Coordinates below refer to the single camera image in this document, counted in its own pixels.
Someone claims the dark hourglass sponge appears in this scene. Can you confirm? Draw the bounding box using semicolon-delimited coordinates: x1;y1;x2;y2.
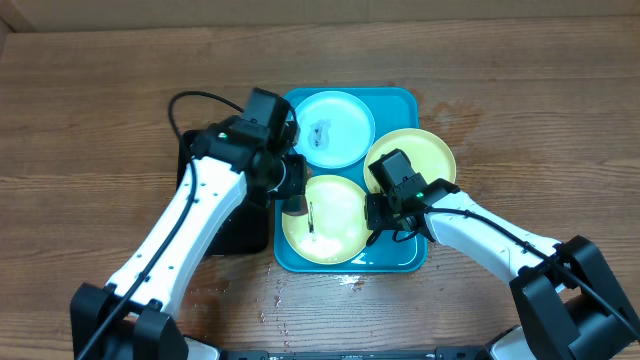
281;195;309;217

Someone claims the yellow plate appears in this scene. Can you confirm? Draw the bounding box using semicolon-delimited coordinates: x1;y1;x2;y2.
363;128;456;193
282;175;372;265

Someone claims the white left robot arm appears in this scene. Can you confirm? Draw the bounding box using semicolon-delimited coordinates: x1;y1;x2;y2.
70;114;307;359

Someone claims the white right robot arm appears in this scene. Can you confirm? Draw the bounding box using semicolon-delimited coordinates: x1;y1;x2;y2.
365;175;639;359

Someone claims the black rectangular water tray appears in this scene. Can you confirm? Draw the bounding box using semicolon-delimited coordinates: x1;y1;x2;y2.
176;129;270;257

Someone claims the light blue plate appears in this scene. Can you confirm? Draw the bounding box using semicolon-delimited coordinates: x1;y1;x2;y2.
294;90;375;169

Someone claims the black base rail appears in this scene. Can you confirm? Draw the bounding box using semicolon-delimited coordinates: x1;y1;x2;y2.
220;346;491;360

